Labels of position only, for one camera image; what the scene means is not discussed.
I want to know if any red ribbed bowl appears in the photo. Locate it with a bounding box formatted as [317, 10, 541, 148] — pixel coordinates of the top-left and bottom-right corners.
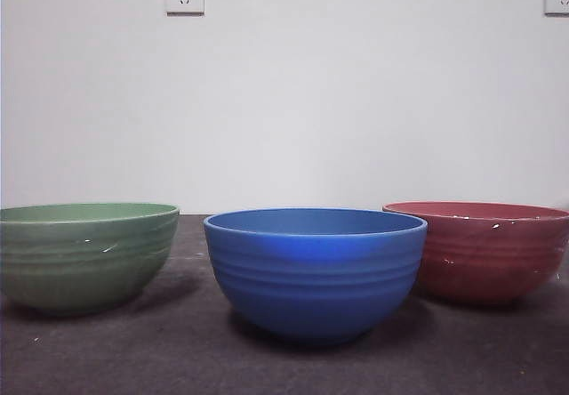
[382, 200, 569, 306]

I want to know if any green ribbed bowl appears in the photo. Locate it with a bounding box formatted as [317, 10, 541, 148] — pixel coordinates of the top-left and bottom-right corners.
[0, 202, 181, 318]

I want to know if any blue ribbed bowl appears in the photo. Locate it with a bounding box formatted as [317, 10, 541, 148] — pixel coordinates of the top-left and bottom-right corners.
[203, 207, 429, 343]

